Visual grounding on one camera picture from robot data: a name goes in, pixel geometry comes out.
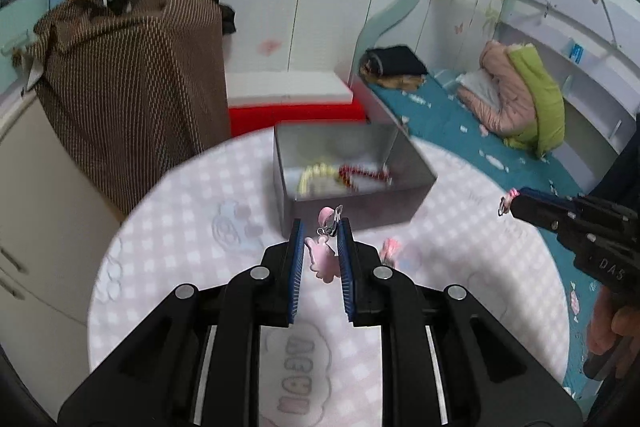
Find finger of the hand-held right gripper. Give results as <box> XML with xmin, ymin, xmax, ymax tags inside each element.
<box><xmin>511</xmin><ymin>197</ymin><xmax>561</xmax><ymax>233</ymax></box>
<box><xmin>520</xmin><ymin>188</ymin><xmax>576</xmax><ymax>208</ymax></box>

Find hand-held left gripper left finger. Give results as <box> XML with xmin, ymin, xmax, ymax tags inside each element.
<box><xmin>57</xmin><ymin>218</ymin><xmax>307</xmax><ymax>427</ymax></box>

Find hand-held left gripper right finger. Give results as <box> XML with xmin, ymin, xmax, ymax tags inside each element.
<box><xmin>336</xmin><ymin>218</ymin><xmax>583</xmax><ymax>427</ymax></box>

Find pink charm keychain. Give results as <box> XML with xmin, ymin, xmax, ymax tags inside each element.
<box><xmin>305</xmin><ymin>205</ymin><xmax>346</xmax><ymax>283</ymax></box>

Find pink hair clip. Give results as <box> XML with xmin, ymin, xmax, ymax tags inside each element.
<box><xmin>497</xmin><ymin>188</ymin><xmax>521</xmax><ymax>217</ymax></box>
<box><xmin>380</xmin><ymin>237</ymin><xmax>403</xmax><ymax>265</ymax></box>

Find grey metal box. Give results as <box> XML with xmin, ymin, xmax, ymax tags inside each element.
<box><xmin>272</xmin><ymin>121</ymin><xmax>439</xmax><ymax>239</ymax></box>

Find cream bead bracelet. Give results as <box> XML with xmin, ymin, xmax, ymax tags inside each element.
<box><xmin>297</xmin><ymin>163</ymin><xmax>341</xmax><ymax>196</ymax></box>

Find red bead bracelet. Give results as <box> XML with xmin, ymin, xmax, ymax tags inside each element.
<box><xmin>337</xmin><ymin>163</ymin><xmax>393</xmax><ymax>192</ymax></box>

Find person's right hand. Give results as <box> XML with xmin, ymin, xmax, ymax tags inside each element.
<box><xmin>587</xmin><ymin>289</ymin><xmax>640</xmax><ymax>358</ymax></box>

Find teal printed bedsheet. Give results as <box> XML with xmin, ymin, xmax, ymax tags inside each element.
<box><xmin>370</xmin><ymin>69</ymin><xmax>611</xmax><ymax>408</ymax></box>

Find pink padded jacket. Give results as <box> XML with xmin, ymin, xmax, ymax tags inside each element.
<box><xmin>457</xmin><ymin>41</ymin><xmax>536</xmax><ymax>138</ymax></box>

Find round table with checked cloth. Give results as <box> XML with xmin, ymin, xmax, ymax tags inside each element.
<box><xmin>87</xmin><ymin>129</ymin><xmax>576</xmax><ymax>427</ymax></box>

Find white pillow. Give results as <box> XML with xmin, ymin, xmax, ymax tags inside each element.
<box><xmin>457</xmin><ymin>69</ymin><xmax>501</xmax><ymax>108</ymax></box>

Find folded yellow patterned cloth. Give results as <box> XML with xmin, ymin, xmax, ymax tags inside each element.
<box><xmin>367</xmin><ymin>74</ymin><xmax>426</xmax><ymax>92</ymax></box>

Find white and red storage box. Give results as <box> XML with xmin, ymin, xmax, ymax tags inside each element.
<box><xmin>227</xmin><ymin>71</ymin><xmax>368</xmax><ymax>138</ymax></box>

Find folded dark clothes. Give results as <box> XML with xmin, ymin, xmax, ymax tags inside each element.
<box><xmin>364</xmin><ymin>46</ymin><xmax>430</xmax><ymax>78</ymax></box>

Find brown dotted cloth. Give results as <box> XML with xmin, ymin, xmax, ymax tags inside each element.
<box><xmin>25</xmin><ymin>0</ymin><xmax>232</xmax><ymax>215</ymax></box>

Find cream lower cabinet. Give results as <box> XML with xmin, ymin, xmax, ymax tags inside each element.
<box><xmin>0</xmin><ymin>94</ymin><xmax>126</xmax><ymax>343</ymax></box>

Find black cloth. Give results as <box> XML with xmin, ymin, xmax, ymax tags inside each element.
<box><xmin>210</xmin><ymin>0</ymin><xmax>237</xmax><ymax>35</ymax></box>

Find teal drawer unit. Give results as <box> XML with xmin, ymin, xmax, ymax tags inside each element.
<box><xmin>0</xmin><ymin>0</ymin><xmax>51</xmax><ymax>58</ymax></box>

